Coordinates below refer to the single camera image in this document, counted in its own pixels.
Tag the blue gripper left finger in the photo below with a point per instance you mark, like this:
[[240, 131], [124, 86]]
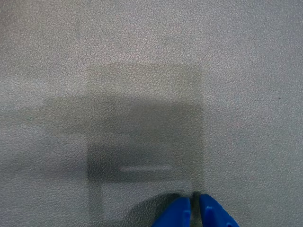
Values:
[[176, 215]]

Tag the grey textured mat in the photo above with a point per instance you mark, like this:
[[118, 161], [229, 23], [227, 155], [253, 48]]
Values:
[[151, 71]]

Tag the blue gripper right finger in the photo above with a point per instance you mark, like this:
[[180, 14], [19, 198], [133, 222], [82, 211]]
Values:
[[214, 215]]

